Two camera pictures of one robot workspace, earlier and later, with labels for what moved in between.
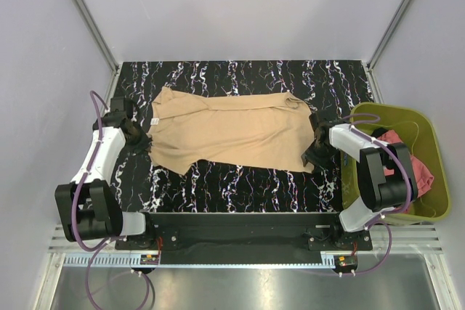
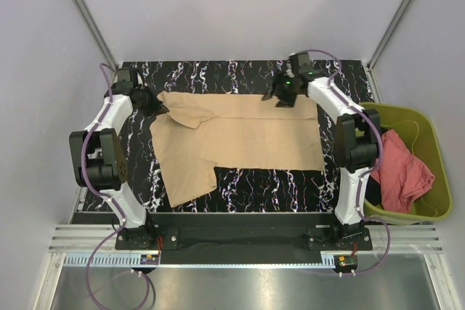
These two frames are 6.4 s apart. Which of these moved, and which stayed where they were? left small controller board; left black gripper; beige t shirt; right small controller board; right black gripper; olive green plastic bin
Moved: right black gripper; beige t shirt; left black gripper
Stayed: left small controller board; olive green plastic bin; right small controller board
